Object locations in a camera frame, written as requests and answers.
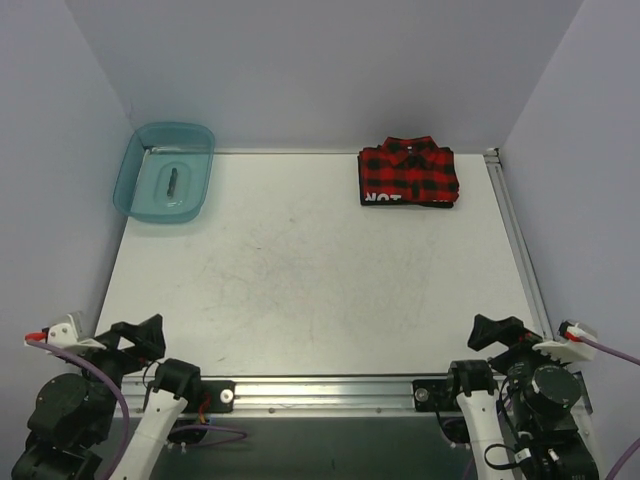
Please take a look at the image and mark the black button shirt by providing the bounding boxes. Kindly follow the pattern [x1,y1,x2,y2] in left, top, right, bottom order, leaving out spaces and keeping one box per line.
[360,197,454,209]

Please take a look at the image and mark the red black plaid shirt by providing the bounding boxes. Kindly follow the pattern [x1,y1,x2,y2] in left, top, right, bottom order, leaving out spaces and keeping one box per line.
[357,136,460,204]

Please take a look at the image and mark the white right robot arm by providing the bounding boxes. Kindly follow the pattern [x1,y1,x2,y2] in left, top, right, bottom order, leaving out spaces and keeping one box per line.
[443,314,600,479]

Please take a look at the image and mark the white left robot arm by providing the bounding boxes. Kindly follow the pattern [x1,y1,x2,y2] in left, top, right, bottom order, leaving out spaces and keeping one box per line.
[11,314,202,479]

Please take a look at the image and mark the teal plastic basin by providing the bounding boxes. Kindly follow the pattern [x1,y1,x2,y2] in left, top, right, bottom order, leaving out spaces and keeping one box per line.
[112,122,215,224]

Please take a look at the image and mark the dark object in basin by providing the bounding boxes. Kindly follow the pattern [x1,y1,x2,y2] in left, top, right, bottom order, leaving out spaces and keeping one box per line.
[166,168,179,198]

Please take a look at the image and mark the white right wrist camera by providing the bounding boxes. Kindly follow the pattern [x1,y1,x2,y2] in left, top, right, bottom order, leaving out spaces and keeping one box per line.
[532,322,598,364]

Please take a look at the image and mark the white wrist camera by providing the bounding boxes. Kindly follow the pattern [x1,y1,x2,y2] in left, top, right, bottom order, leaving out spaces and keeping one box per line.
[532,322,598,364]
[24,311,107,355]

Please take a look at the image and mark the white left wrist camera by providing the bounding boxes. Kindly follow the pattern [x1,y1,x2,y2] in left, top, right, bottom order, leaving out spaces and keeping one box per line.
[24,311,107,355]

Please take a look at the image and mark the aluminium right side rail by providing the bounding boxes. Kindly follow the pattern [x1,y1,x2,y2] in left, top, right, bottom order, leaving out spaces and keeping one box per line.
[483,148,555,340]

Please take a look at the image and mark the aluminium rail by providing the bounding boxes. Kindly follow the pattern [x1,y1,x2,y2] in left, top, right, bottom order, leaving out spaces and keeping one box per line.
[483,148,555,340]
[119,375,594,417]

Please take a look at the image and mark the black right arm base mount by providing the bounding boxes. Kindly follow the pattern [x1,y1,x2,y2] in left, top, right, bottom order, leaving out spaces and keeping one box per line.
[412,376,460,413]

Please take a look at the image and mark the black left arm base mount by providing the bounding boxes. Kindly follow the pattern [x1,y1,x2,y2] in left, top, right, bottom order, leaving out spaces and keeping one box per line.
[186,379,236,414]

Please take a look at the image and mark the aluminium front rail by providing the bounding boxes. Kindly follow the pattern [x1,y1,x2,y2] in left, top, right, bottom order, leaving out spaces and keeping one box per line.
[119,375,594,417]

